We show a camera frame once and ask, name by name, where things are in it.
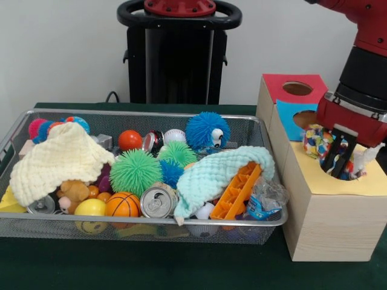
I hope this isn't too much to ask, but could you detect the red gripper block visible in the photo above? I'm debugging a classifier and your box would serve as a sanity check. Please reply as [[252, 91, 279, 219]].
[[316, 92, 387, 179]]

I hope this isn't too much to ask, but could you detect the white colourful spotted cloth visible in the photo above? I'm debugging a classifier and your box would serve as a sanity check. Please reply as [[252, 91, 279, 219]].
[[302, 124, 385, 181]]

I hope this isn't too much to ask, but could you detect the mint green waffle cloth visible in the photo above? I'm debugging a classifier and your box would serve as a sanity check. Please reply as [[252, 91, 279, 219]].
[[174, 146, 276, 225]]

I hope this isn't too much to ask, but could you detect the wooden three-hole box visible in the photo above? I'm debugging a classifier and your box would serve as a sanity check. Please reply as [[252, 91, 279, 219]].
[[256, 74, 387, 262]]

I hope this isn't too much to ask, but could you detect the clear mesh bin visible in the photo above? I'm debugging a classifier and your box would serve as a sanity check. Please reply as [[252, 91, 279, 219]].
[[0, 109, 288, 245]]

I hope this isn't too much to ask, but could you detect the clear plastic packet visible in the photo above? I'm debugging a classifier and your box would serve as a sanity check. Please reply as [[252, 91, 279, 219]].
[[245, 175, 290, 220]]

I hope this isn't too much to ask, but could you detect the orange plastic gear toy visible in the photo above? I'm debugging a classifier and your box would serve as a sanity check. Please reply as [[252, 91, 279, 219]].
[[210, 161, 262, 221]]

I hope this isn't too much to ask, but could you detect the large blue spiky ball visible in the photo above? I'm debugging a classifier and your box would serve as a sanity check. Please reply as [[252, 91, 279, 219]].
[[184, 112, 231, 152]]

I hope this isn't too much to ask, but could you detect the silver drink can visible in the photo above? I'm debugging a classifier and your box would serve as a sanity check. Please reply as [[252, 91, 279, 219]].
[[140, 183, 180, 219]]

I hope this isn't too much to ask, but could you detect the green spiky ball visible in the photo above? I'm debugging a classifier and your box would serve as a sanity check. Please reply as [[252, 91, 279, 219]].
[[109, 148, 164, 199]]

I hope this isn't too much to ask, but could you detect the small orange basketball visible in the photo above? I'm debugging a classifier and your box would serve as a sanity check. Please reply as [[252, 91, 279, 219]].
[[104, 192, 143, 218]]

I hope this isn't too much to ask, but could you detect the yellow ball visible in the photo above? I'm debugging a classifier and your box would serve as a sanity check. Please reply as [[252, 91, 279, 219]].
[[74, 198, 108, 218]]

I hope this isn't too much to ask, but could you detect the small brown teddy bear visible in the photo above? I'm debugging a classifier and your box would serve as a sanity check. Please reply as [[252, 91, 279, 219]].
[[57, 179, 91, 214]]

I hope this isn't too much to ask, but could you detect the cream waffle cloth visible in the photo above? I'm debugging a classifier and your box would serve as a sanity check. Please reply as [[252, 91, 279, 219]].
[[9, 121, 115, 207]]

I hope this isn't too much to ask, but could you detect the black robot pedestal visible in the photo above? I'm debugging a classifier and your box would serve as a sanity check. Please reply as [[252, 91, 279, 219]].
[[117, 0, 243, 105]]

